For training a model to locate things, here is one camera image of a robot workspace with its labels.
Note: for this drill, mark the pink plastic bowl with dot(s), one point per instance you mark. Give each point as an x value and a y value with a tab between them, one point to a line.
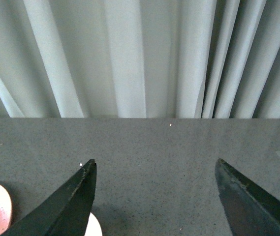
93	227

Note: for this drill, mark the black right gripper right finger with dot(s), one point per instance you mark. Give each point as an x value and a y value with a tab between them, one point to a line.
250	210

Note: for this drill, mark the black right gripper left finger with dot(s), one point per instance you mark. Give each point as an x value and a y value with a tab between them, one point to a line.
65	212

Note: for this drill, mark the white pleated curtain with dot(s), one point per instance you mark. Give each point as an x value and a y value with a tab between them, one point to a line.
140	58

